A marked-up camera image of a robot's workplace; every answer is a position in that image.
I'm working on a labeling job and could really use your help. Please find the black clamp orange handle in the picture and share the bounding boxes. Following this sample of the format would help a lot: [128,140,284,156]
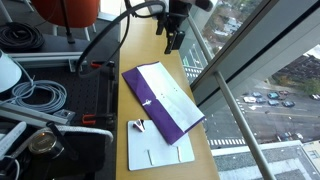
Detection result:
[89,59,116,81]
[81,112,118,131]

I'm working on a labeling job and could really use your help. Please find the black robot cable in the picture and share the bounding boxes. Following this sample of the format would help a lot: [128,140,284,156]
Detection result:
[75,0,168,78]

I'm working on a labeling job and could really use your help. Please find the orange chair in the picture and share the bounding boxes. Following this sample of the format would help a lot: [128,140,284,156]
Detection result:
[30,0,101,42]

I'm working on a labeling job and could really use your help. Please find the aluminium extrusion with bracket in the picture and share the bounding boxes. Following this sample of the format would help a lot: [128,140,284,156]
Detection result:
[0,101,76,129]

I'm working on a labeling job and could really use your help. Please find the aluminium extrusion profiles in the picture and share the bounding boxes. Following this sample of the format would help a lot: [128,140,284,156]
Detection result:
[6,50,88,73]

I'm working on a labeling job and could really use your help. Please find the white flat band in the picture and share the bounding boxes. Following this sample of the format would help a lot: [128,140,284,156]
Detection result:
[0,120,28,161]

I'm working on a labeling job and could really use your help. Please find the black stand pole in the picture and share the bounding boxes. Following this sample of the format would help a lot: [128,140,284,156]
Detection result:
[59,0,76,45]

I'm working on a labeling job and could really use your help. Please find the grey coiled cable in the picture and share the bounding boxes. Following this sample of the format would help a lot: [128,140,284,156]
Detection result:
[2,79,68,114]

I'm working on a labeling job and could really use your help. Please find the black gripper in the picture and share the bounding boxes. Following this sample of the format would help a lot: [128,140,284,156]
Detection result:
[155,0,192,55]

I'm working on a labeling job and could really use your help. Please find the white braided strap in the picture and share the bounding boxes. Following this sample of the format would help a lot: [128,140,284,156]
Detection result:
[19,124,115,158]

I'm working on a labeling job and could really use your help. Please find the grey window frame pillar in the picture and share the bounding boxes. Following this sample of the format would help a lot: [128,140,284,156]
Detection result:
[191,0,320,116]

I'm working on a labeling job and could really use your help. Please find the grey metal handrail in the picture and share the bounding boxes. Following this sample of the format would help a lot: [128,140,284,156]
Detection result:
[184,13,278,180]

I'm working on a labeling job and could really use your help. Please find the small binder clip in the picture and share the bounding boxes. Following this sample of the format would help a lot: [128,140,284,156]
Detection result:
[132,118,147,133]

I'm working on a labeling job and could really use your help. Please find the black canister gold lid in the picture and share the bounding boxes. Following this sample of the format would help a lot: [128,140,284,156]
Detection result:
[28,130,65,160]

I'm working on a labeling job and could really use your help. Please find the white rounded cover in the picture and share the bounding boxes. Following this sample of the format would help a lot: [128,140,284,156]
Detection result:
[0,49,23,94]

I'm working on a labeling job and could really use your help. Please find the black coiled cable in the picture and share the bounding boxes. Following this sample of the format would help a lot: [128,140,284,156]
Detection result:
[0,21,46,53]

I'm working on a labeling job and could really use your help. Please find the purple and white cloth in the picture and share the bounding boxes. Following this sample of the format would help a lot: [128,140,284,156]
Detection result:
[121,60,206,146]

